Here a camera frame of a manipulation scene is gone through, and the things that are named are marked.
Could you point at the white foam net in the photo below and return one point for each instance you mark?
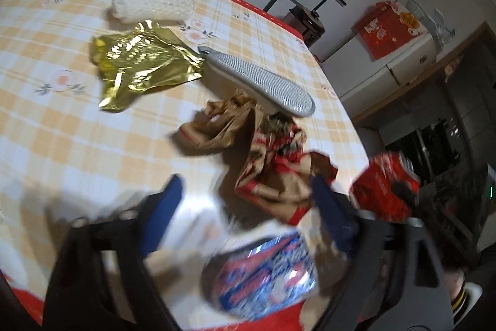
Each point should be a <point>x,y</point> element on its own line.
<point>151,1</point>

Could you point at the pile of clear plastic containers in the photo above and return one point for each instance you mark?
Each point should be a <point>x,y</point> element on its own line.
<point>438,24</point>

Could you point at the person's right forearm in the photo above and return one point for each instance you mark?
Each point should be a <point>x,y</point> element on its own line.
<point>461,296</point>

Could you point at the blue white printed packet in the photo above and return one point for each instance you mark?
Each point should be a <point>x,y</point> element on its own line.
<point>259,276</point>

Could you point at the white fridge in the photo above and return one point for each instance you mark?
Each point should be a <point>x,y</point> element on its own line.
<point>407,59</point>

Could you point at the hanging printed bag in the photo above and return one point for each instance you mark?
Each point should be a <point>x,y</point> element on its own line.
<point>451,69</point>

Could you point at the grey lint brush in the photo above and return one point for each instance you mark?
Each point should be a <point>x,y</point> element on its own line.
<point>263,83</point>

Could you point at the black built-in stove oven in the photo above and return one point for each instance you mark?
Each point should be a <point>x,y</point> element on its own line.
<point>434,145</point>

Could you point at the crushed red packet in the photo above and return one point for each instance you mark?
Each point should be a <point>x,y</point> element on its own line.
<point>376,187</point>

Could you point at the gold foil wrapper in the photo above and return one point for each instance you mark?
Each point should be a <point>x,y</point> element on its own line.
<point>143,59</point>

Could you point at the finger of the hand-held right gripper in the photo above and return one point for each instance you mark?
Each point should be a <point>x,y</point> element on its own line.
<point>406,194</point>

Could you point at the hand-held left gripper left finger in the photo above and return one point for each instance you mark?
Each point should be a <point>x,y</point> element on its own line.
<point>162,214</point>

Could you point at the brown paper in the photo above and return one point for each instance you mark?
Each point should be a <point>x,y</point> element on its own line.
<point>217,125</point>

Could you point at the plaid tablecloth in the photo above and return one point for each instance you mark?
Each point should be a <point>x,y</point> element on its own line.
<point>58,141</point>

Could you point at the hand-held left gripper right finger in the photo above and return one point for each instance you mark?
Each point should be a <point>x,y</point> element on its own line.
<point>329,207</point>

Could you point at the brown pressure cooker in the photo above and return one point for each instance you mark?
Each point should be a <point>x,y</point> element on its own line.
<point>306,24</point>

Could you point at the red striped brown paper bag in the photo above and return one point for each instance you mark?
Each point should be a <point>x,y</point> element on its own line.
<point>279,176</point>

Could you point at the wooden door frame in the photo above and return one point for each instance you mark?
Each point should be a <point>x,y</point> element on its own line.
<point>387,107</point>

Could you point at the red printed cloth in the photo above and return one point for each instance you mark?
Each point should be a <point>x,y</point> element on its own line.
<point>387,32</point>

